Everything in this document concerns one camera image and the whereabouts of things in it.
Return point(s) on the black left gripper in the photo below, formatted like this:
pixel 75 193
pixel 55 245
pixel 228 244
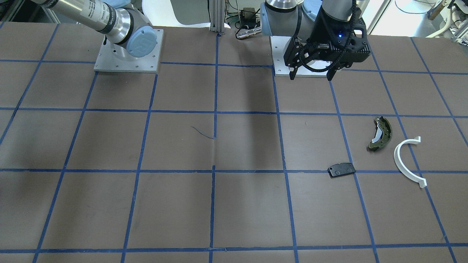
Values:
pixel 325 22

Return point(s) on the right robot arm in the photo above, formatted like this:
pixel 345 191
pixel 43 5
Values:
pixel 118 20

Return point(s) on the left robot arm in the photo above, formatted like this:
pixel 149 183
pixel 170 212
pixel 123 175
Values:
pixel 297 18

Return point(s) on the silver cylindrical connector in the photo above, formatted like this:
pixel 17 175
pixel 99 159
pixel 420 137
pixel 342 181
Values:
pixel 248 33

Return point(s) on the green brake shoe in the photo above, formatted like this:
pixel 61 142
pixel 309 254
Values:
pixel 383 134

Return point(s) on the black brake pad plate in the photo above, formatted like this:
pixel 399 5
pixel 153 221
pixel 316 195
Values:
pixel 341 169

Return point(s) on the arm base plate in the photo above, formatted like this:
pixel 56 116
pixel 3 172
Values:
pixel 279 45
pixel 115 59

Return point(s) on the aluminium frame post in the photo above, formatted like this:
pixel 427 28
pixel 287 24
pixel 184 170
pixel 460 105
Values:
pixel 217 16

